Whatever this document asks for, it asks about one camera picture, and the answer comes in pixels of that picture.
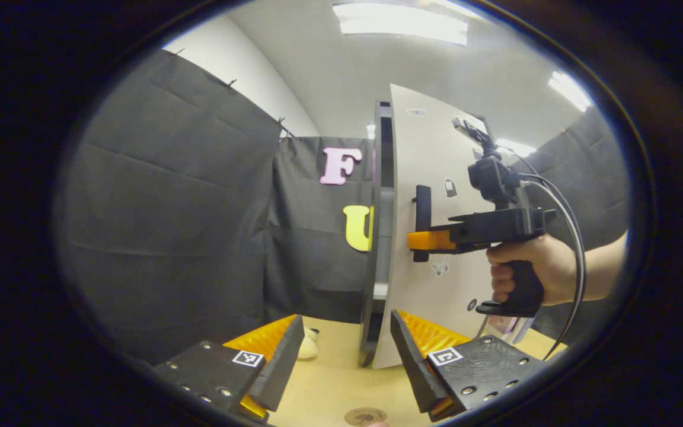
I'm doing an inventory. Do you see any pink book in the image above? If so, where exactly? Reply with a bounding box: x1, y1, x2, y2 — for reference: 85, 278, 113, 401
487, 316, 520, 336

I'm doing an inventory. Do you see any grey cabinet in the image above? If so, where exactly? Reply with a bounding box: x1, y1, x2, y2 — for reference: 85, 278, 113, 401
358, 101, 395, 367

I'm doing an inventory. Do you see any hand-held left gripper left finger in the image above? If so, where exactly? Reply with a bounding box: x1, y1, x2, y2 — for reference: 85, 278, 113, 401
153, 314, 305, 425

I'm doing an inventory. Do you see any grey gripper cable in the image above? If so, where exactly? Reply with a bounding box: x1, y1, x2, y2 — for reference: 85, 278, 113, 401
519, 178, 584, 333

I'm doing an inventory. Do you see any beige cabinet door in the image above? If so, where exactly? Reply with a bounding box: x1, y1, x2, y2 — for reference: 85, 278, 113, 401
371, 84, 532, 369

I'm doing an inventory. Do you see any round brown coaster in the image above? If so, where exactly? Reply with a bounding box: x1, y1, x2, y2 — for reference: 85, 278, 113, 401
344, 407, 388, 427

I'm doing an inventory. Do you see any black backdrop cloth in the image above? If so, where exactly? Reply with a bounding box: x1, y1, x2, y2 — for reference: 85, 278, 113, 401
54, 49, 630, 364

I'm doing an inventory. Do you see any long ceiling light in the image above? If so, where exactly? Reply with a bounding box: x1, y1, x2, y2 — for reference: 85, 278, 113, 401
549, 71, 592, 112
333, 3, 468, 46
496, 138, 537, 158

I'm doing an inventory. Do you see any blue grey book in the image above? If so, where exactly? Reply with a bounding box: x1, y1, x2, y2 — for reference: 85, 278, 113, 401
510, 317, 536, 346

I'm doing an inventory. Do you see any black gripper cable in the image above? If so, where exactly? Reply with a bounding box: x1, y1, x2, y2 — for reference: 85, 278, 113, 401
510, 148, 588, 361

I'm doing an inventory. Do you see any black door handle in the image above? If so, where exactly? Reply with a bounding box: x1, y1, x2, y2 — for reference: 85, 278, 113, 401
411, 185, 432, 263

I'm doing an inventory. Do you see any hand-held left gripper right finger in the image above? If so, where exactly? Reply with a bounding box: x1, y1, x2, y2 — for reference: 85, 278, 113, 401
390, 309, 550, 423

